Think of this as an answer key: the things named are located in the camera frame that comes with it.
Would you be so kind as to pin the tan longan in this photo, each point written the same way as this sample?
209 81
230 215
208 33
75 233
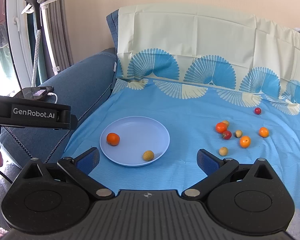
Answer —
223 151
148 155
238 133
227 122

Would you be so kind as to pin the white window frame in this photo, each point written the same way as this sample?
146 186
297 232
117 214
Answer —
17 30

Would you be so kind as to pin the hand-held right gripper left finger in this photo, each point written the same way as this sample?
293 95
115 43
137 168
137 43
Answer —
88 160

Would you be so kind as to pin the white steamer pole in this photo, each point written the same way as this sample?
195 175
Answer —
49 42

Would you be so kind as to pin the grey fleece blanket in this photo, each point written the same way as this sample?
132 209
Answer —
2 200

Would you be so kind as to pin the light blue plate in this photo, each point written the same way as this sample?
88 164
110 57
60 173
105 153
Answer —
137 132

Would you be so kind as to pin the grey curtain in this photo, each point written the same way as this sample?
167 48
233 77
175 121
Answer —
63 30

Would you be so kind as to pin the small red cherry tomato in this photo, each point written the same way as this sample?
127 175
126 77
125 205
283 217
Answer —
257 110

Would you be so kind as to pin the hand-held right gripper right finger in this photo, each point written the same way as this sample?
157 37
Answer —
207 161

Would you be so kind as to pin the orange mandarin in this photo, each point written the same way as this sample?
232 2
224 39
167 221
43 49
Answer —
113 139
245 142
264 132
220 128

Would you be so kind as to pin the black smartphone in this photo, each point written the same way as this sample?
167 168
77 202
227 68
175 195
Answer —
36 93

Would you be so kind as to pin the blue fan-print cloth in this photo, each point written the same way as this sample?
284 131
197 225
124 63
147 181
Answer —
190 105

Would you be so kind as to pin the red tomato with stem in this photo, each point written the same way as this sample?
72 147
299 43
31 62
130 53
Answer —
227 135

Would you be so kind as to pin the blue denim sofa armrest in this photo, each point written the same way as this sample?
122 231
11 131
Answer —
85 80

